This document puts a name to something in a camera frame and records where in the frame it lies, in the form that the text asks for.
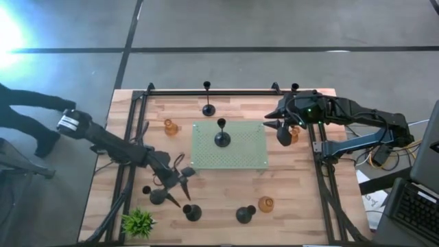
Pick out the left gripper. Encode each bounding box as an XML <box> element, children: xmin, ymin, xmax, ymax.
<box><xmin>150</xmin><ymin>150</ymin><xmax>192</xmax><ymax>209</ymax></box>

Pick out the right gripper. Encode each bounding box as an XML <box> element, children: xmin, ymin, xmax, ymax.
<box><xmin>262</xmin><ymin>93</ymin><xmax>308</xmax><ymax>131</ymax></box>

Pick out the amber glass candle holder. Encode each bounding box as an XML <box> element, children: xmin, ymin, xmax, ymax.
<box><xmin>257</xmin><ymin>196</ymin><xmax>275</xmax><ymax>213</ymax></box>
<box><xmin>163</xmin><ymin>118</ymin><xmax>180</xmax><ymax>137</ymax></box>
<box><xmin>289</xmin><ymin>125</ymin><xmax>302</xmax><ymax>145</ymax></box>

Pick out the green perforated metal shelf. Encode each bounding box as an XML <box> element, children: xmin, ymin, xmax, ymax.
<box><xmin>190</xmin><ymin>119</ymin><xmax>270</xmax><ymax>172</ymax></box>

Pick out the small green artificial plant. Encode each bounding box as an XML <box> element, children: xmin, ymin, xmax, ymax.
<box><xmin>120</xmin><ymin>207</ymin><xmax>158</xmax><ymax>240</ymax></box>

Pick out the black power adapter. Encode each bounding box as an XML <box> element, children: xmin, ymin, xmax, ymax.
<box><xmin>372</xmin><ymin>142</ymin><xmax>395</xmax><ymax>169</ymax></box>

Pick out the white paper sheet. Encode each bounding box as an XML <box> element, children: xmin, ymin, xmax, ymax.
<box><xmin>355</xmin><ymin>169</ymin><xmax>388</xmax><ymax>230</ymax></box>

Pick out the black tripod stand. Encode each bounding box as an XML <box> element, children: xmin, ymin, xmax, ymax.
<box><xmin>0</xmin><ymin>137</ymin><xmax>56</xmax><ymax>180</ymax></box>

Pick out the black laptop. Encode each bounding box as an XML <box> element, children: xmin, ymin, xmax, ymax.
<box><xmin>375</xmin><ymin>99</ymin><xmax>439</xmax><ymax>247</ymax></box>

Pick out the person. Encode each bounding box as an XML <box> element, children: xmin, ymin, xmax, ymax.
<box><xmin>0</xmin><ymin>83</ymin><xmax>77</xmax><ymax>159</ymax></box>

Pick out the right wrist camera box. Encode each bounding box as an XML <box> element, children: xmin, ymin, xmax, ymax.
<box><xmin>276</xmin><ymin>120</ymin><xmax>294</xmax><ymax>148</ymax></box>

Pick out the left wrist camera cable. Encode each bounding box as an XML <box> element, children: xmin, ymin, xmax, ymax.
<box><xmin>172</xmin><ymin>152</ymin><xmax>187</xmax><ymax>169</ymax></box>

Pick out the black aluminium table frame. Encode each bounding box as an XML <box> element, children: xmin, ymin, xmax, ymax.
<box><xmin>78</xmin><ymin>81</ymin><xmax>373</xmax><ymax>245</ymax></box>

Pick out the yellow cable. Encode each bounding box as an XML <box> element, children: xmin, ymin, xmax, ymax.
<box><xmin>368</xmin><ymin>137</ymin><xmax>423</xmax><ymax>171</ymax></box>

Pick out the white cable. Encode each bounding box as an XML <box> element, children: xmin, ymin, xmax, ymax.
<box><xmin>380</xmin><ymin>119</ymin><xmax>430</xmax><ymax>137</ymax></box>

